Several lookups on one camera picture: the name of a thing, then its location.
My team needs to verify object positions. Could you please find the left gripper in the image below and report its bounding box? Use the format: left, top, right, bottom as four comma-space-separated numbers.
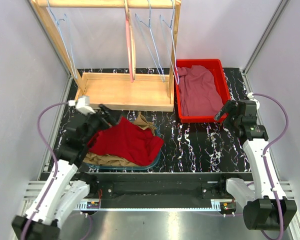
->
82, 104, 124, 145

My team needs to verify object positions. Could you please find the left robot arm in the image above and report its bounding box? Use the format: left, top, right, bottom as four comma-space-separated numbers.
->
11, 100, 121, 240

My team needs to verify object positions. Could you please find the blue wire hanger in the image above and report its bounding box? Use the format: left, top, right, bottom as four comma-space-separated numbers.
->
134, 0, 166, 83
46, 0, 78, 80
159, 0, 180, 85

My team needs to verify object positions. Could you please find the pink wooden hanger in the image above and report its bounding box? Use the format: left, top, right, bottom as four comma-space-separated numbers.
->
123, 0, 136, 83

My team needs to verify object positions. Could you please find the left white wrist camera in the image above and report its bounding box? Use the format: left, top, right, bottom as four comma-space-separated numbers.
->
67, 95, 96, 116

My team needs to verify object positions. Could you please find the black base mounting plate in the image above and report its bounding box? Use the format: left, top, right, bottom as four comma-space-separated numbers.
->
95, 172, 233, 211

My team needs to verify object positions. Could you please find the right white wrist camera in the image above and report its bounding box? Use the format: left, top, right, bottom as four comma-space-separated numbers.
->
247, 92, 260, 109

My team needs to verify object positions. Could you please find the red pleated skirt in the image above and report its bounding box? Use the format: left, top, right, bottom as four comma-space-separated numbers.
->
86, 116, 165, 167

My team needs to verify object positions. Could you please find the red plastic bin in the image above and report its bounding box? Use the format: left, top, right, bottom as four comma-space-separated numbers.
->
175, 58, 231, 123

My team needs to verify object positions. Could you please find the tan garment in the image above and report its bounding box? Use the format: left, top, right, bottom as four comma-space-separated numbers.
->
82, 111, 158, 168

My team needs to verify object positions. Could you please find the mauve cloth in bin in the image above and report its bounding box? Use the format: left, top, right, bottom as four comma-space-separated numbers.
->
177, 65, 223, 117

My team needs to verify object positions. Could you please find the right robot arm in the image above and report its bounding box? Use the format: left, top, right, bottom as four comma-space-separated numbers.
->
214, 100, 297, 232

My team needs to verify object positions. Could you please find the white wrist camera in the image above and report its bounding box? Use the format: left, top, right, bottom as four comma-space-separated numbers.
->
67, 95, 96, 116
247, 92, 260, 109

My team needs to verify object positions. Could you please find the wooden clothes rack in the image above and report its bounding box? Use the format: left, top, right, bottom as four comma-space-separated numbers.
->
30, 0, 181, 112

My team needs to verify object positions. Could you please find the teal plastic basket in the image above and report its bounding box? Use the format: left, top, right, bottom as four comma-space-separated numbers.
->
83, 150, 161, 171

